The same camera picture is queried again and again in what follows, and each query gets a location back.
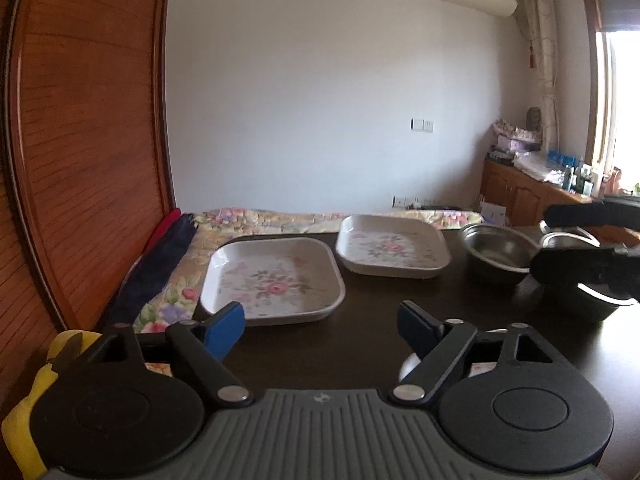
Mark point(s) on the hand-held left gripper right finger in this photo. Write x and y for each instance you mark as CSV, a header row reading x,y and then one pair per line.
x,y
417,325

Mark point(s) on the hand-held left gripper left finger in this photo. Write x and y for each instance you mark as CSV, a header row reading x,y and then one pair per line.
x,y
225,327

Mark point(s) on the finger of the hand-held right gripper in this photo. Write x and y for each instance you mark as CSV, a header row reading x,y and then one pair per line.
x,y
595,215
585,266

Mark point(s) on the floral square white plate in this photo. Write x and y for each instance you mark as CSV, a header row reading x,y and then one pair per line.
x,y
272,282
392,247

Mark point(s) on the pink container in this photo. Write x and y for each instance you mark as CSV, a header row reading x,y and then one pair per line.
x,y
616,180

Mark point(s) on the group of small bottles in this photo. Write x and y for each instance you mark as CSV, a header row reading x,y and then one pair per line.
x,y
575,172

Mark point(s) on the wooden cabinet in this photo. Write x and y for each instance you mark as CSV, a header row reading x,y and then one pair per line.
x,y
530,200

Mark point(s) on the clear plastic bag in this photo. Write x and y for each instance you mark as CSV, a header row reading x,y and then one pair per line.
x,y
540,167

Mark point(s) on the dark blue cloth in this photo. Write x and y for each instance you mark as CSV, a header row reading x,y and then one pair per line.
x,y
150,270

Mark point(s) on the white paper bag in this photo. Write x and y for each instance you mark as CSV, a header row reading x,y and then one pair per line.
x,y
494,214

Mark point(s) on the floral blanket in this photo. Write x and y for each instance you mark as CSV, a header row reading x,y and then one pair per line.
x,y
220,222

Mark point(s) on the stack of boxes and papers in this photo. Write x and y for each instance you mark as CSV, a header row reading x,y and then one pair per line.
x,y
515,135

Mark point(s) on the red cloth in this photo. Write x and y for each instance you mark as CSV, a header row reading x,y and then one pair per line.
x,y
162,232

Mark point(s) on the window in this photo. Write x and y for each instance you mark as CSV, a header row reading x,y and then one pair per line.
x,y
620,95

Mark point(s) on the red tassel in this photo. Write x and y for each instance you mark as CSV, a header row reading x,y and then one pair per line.
x,y
530,57

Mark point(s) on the patterned cream curtain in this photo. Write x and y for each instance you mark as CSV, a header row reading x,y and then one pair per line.
x,y
542,45

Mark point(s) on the yellow cloth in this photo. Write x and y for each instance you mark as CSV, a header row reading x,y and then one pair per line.
x,y
22,410

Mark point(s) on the white wall outlet strip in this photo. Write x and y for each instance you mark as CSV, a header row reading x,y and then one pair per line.
x,y
400,202

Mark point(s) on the white wall switch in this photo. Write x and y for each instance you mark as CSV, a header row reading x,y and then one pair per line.
x,y
422,124

